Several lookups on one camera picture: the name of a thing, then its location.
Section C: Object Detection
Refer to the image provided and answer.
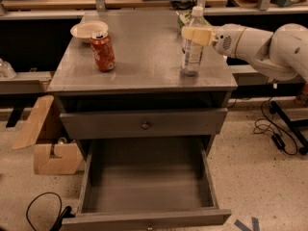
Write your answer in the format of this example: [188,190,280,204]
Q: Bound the cardboard box pieces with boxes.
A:
[12,95,85,175]

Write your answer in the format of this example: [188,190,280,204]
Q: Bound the black stand leg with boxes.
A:
[269,101,308,155]

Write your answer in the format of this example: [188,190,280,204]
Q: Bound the open middle drawer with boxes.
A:
[63,137,231,231]

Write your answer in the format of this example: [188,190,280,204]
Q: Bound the white bowl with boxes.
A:
[70,20,109,43]

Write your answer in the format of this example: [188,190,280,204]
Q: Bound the green chip bag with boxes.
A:
[177,11,210,29]

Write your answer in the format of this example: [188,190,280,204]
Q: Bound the black cable on floor left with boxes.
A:
[25,192,75,231]

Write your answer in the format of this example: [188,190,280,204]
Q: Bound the round brass drawer knob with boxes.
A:
[141,121,150,130]

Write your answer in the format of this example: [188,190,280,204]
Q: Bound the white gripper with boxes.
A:
[181,24,245,59]

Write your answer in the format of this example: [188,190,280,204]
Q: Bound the closed top drawer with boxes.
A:
[60,108,227,140]

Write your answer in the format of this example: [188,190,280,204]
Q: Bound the clear plastic water bottle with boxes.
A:
[181,6,206,76]

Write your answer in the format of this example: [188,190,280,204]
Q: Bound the clear plastic container left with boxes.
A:
[0,59,16,80]

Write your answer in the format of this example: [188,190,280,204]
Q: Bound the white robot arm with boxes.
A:
[181,23,308,82]

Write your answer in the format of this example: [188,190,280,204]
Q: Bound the orange soda can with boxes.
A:
[90,31,116,72]

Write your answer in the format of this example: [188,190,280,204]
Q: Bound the grey drawer cabinet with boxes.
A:
[47,9,239,231]

